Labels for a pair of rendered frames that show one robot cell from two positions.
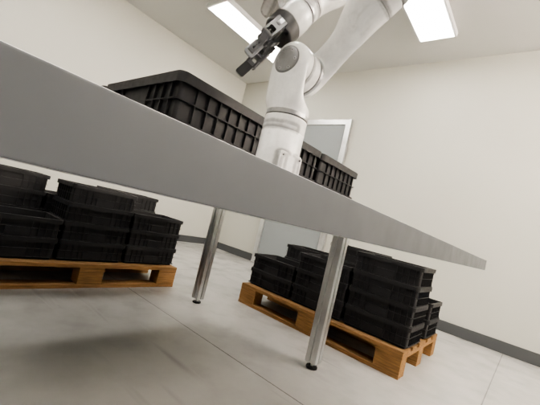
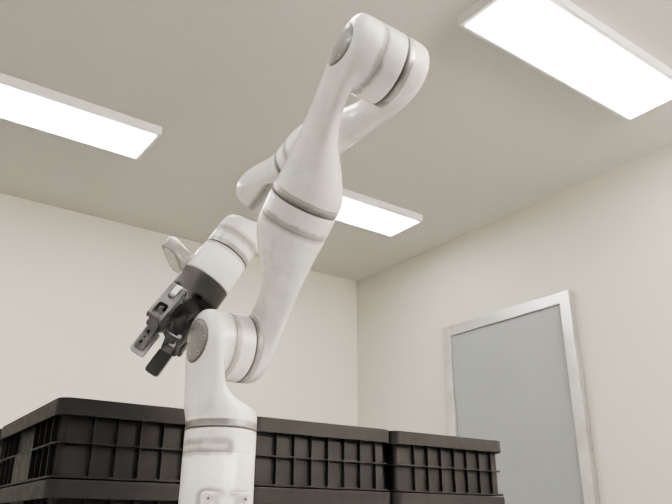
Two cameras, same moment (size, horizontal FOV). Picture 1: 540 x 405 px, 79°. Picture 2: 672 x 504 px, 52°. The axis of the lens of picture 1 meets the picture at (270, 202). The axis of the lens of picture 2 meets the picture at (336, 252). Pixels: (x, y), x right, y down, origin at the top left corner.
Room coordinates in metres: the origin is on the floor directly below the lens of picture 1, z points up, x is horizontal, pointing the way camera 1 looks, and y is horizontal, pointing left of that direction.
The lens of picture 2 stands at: (-0.16, -0.36, 0.76)
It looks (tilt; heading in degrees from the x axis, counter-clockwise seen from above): 22 degrees up; 14
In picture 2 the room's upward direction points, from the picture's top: straight up
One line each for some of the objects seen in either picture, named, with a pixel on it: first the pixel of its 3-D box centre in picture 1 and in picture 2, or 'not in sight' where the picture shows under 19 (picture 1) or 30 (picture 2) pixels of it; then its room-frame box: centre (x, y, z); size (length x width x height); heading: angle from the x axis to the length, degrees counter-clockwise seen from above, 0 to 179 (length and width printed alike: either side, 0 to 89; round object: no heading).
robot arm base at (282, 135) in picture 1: (276, 158); (216, 502); (0.70, 0.01, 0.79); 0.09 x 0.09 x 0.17; 39
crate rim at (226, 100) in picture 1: (186, 106); (117, 428); (0.93, 0.30, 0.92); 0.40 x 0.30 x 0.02; 49
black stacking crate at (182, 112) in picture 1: (181, 123); (113, 459); (0.93, 0.30, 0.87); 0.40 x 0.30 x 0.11; 49
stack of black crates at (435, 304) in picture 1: (404, 309); not in sight; (2.32, -1.09, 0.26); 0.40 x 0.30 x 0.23; 50
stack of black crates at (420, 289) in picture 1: (388, 296); not in sight; (2.01, -0.84, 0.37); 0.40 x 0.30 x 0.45; 50
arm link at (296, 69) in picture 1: (293, 87); (223, 375); (0.70, 0.01, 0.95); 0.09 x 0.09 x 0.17; 52
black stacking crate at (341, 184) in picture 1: (298, 175); (388, 475); (1.39, -0.09, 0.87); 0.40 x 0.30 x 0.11; 49
